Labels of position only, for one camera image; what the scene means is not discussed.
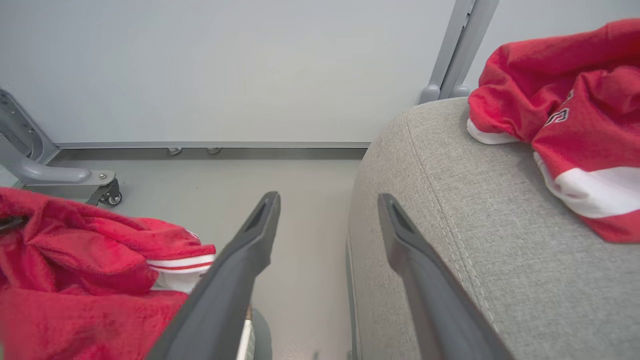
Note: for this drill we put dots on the red shorts with white stripes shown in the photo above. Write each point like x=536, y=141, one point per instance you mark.
x=75, y=280

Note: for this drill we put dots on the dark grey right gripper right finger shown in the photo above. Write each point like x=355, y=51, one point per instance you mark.
x=440, y=305

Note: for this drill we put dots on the beige fabric sofa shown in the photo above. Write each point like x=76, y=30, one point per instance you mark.
x=525, y=260

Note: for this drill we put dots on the grey panel bolt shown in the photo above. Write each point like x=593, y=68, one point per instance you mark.
x=213, y=150
x=174, y=150

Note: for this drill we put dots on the grey partition foot with caster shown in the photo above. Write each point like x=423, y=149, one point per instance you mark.
x=45, y=172

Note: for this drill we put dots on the red jersey with white band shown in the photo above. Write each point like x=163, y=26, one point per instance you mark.
x=585, y=135

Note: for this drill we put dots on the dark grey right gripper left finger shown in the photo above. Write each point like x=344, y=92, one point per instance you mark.
x=225, y=290

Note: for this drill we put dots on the grey partition post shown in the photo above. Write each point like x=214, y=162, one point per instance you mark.
x=457, y=55

